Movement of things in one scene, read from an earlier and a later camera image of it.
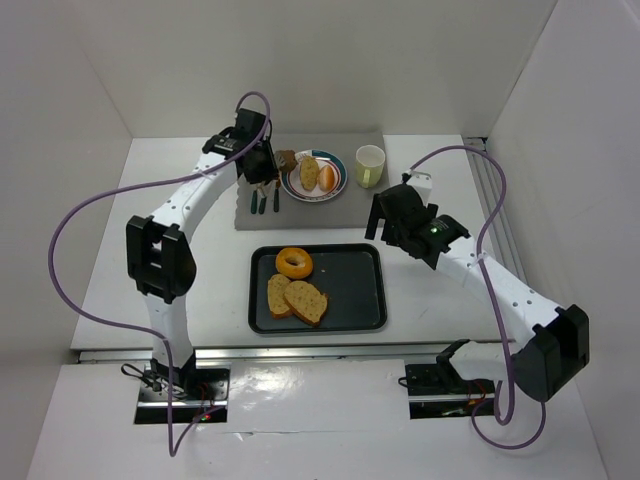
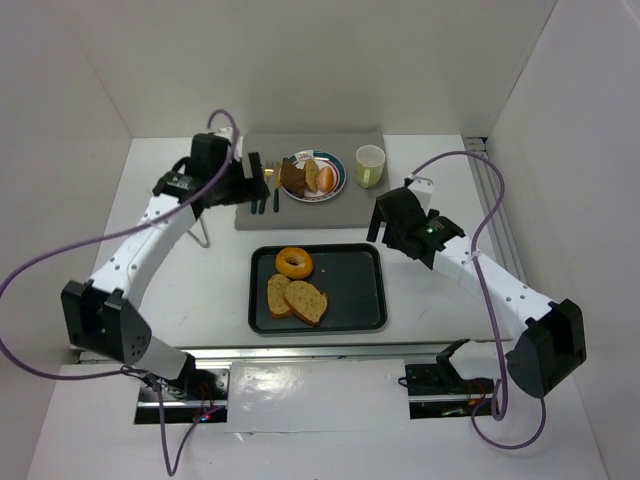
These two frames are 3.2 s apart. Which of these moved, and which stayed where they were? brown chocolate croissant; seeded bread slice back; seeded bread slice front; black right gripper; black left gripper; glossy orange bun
Moved: black left gripper; brown chocolate croissant
Stayed: black right gripper; glossy orange bun; seeded bread slice front; seeded bread slice back
